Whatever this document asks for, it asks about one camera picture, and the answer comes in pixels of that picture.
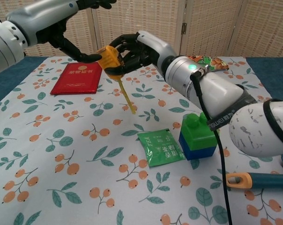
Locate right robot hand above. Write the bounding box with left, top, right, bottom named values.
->
left=105, top=30, right=177, bottom=77

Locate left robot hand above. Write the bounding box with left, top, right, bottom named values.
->
left=6, top=0, right=118, bottom=63

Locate yellow tape measure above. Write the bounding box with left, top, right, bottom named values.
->
left=96, top=45, right=137, bottom=115

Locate green snack bag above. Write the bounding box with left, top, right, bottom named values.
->
left=187, top=55, right=230, bottom=71

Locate woven folding screen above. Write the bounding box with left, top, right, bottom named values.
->
left=0, top=0, right=283, bottom=58

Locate red certificate book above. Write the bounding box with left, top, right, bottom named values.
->
left=49, top=62, right=104, bottom=96

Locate green toy building brick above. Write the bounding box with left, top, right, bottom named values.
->
left=180, top=112, right=218, bottom=150

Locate green tea sachet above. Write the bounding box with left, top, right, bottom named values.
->
left=137, top=128, right=186, bottom=168

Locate floral printed tablecloth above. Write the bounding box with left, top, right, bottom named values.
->
left=0, top=56, right=283, bottom=225

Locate blue toy building brick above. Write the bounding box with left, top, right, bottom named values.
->
left=178, top=133, right=217, bottom=161

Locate teal lint roller orange tip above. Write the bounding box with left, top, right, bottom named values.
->
left=225, top=153, right=283, bottom=190

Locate black velcro strap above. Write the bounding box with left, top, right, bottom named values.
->
left=206, top=89, right=258, bottom=132

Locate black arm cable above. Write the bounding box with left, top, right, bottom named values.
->
left=190, top=67, right=233, bottom=225

